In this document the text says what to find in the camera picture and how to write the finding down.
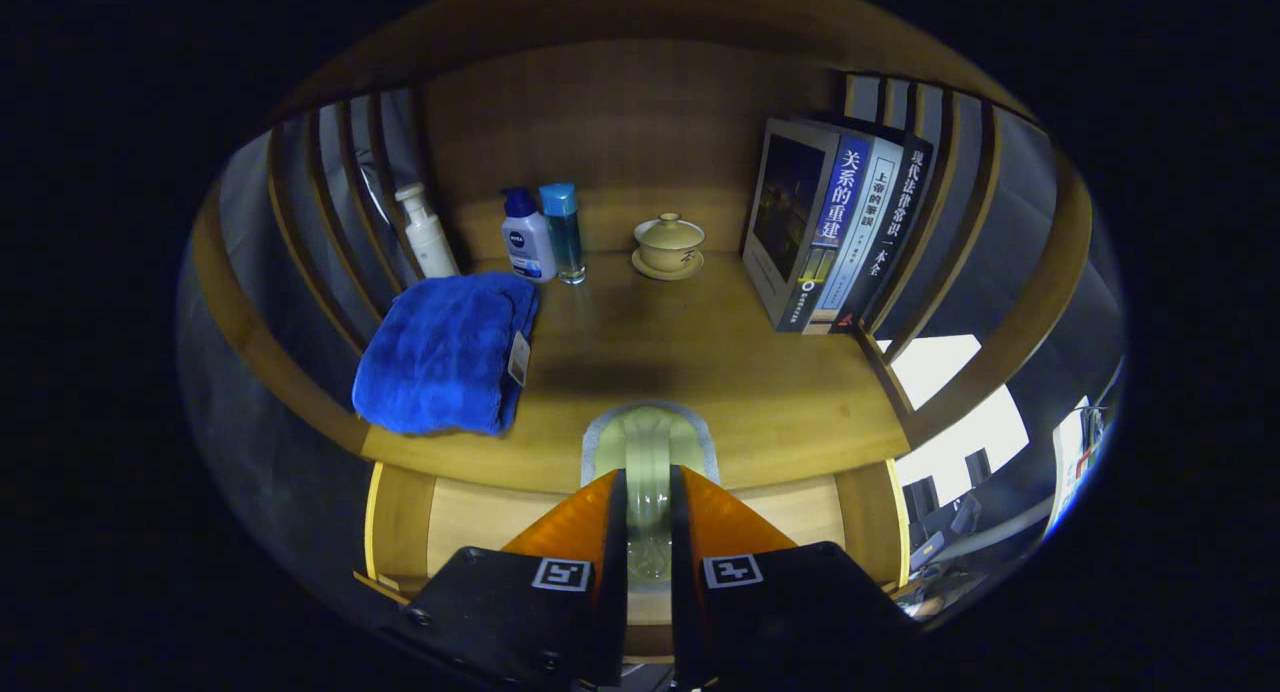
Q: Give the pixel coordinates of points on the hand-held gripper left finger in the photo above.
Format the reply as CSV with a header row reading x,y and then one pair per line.
x,y
612,572

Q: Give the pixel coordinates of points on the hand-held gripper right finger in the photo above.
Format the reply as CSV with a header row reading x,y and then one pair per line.
x,y
683,572

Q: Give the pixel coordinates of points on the wooden drawer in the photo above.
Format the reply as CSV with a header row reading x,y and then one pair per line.
x,y
480,512

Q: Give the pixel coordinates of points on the wooden countertop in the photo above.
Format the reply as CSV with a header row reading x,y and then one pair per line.
x,y
700,362

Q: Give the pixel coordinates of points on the white drawer unit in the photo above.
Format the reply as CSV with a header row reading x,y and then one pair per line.
x,y
940,367

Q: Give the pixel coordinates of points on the black plastic holder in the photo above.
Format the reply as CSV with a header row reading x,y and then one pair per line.
x,y
920,497
978,467

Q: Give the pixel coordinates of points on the blue towel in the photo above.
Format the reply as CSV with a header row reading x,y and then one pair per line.
x,y
440,352

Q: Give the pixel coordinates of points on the beige lidded tea cup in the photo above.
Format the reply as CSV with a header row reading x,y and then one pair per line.
x,y
668,242

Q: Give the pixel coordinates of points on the white bottle with blue cap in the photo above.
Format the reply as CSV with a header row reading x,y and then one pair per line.
x,y
528,247

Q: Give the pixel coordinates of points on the clear teal bottle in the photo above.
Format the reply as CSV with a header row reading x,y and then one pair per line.
x,y
563,232

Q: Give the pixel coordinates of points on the white pump bottle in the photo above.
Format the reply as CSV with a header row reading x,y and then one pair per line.
x,y
430,242

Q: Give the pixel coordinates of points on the thick book with blue spine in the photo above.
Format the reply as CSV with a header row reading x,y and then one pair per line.
x,y
790,207

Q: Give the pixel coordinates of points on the book with pale grey spine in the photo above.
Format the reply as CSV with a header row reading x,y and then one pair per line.
x,y
860,232

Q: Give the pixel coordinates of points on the book with black spine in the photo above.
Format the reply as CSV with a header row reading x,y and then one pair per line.
x,y
895,212

